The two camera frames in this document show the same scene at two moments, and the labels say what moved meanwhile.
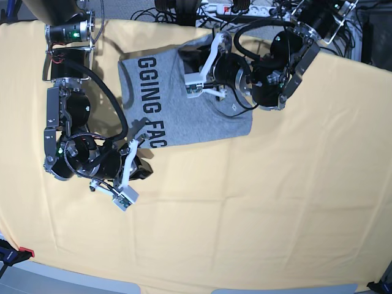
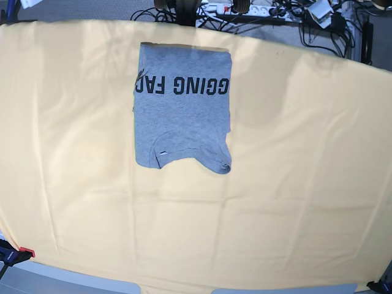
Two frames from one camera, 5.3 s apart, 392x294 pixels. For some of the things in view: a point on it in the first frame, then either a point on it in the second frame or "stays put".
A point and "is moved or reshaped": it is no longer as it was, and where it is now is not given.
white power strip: x=270 y=10 stays put
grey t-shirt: x=158 y=113 is moved or reshaped
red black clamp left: x=10 y=256 stays put
